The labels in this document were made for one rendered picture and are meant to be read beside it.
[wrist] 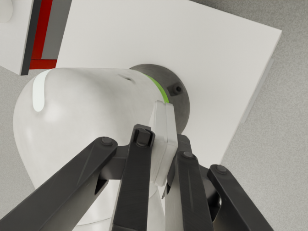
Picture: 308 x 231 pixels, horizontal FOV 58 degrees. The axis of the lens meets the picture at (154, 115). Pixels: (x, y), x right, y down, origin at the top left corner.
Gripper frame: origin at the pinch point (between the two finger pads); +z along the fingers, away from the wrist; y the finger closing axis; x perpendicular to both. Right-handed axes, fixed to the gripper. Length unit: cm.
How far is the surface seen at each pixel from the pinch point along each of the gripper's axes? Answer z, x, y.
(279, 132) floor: 93, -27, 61
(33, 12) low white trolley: 53, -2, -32
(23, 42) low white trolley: 52, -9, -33
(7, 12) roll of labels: 53, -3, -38
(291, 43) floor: 99, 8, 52
